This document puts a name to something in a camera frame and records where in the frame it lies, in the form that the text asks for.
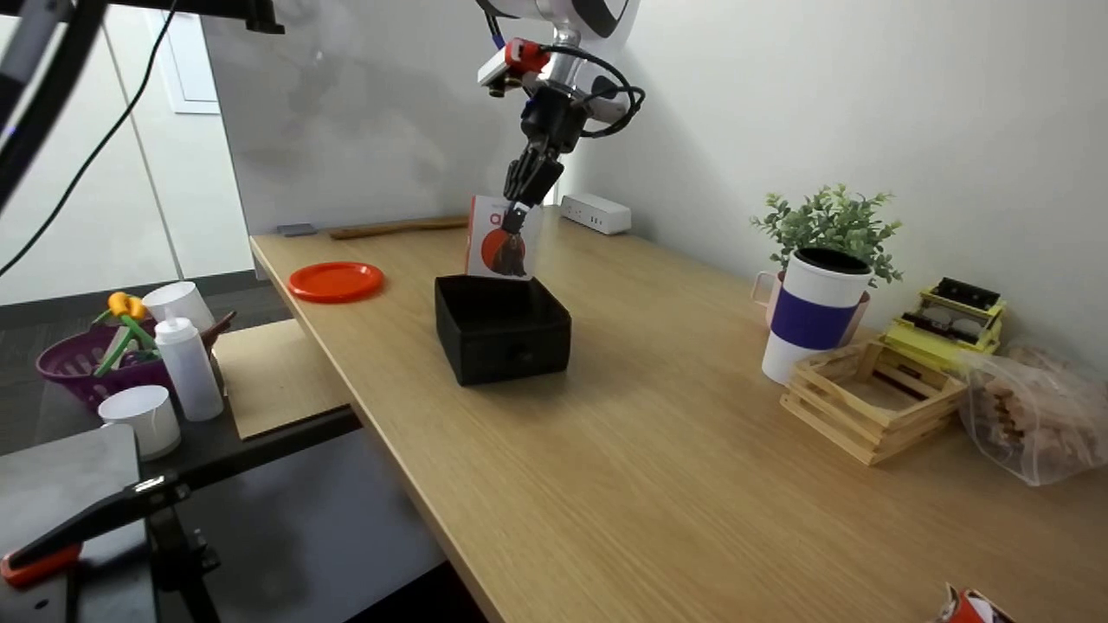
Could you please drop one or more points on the wooden slat crate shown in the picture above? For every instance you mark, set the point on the wooden slat crate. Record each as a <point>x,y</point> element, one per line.
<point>871,404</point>

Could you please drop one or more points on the purple bowl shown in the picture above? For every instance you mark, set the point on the purple bowl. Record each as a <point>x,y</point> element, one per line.
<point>70,367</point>

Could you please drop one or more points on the wrist camera with red part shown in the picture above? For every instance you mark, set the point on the wrist camera with red part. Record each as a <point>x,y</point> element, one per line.
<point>520,64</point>

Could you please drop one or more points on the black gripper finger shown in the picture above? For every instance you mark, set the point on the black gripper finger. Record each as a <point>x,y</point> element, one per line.
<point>515,191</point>
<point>547,176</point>

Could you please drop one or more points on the yellow and black toy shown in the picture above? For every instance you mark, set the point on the yellow and black toy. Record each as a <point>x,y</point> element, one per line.
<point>951,332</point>

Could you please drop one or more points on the long brown wooden stick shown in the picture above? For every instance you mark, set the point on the long brown wooden stick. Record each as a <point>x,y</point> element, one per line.
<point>391,230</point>

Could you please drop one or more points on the green artificial plant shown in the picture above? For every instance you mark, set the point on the green artificial plant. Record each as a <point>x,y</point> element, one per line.
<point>833,224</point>

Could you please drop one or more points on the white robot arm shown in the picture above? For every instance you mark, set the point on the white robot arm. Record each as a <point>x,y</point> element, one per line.
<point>566,19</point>

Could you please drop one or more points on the white rectangular box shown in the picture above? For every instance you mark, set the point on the white rectangular box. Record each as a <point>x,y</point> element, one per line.
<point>597,217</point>

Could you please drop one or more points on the white paper cup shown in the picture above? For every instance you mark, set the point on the white paper cup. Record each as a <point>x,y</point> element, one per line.
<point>177,307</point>
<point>140,417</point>

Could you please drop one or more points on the light wooden board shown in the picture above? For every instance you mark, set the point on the light wooden board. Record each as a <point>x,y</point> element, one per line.
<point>278,377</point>

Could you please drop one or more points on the orange plastic plate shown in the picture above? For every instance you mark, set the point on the orange plastic plate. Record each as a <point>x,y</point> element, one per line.
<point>337,281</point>

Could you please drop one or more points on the small grey block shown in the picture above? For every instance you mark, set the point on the small grey block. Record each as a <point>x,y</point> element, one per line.
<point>295,230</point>

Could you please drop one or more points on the grey sheet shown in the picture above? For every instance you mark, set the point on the grey sheet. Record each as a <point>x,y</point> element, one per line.
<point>57,487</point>

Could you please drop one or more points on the white book with red circle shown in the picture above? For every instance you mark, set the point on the white book with red circle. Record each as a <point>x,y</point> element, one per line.
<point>499,251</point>

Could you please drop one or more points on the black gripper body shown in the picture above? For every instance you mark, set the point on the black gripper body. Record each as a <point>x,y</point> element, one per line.
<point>554,122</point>

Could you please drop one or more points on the white cup with purple band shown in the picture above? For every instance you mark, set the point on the white cup with purple band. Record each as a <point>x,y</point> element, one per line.
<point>811,318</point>

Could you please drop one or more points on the clear plastic snack bag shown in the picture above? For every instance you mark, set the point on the clear plastic snack bag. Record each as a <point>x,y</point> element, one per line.
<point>1031,422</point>

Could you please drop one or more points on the red snack packet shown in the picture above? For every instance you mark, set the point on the red snack packet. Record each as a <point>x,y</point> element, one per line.
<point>975,608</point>

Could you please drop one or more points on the white plastic bottle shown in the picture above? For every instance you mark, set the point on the white plastic bottle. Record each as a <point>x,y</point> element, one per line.
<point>192,377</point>

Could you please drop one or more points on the black fabric box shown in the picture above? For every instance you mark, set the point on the black fabric box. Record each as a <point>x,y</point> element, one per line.
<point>505,348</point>

